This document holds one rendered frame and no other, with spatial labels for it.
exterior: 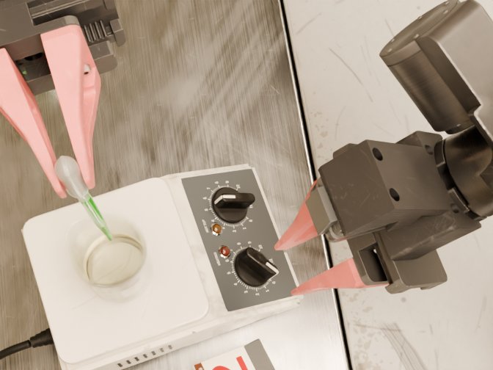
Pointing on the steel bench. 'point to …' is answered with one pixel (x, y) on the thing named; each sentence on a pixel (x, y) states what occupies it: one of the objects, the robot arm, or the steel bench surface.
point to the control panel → (238, 238)
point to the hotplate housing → (222, 319)
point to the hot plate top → (158, 242)
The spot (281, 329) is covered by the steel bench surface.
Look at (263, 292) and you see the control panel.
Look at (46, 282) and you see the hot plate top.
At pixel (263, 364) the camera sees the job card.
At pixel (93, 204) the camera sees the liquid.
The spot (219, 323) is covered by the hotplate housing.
